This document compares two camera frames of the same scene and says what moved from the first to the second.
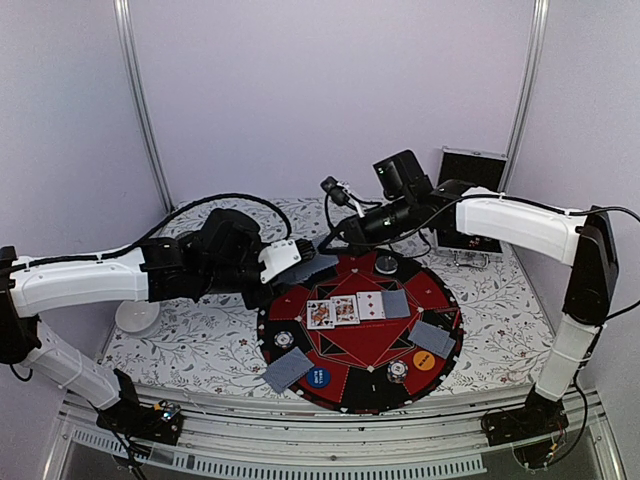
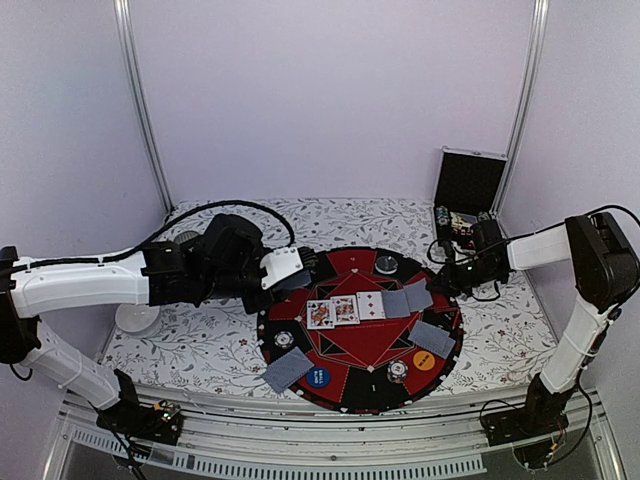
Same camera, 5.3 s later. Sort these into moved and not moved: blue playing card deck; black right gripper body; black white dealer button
Moved: black right gripper body; blue playing card deck
Not moved: black white dealer button
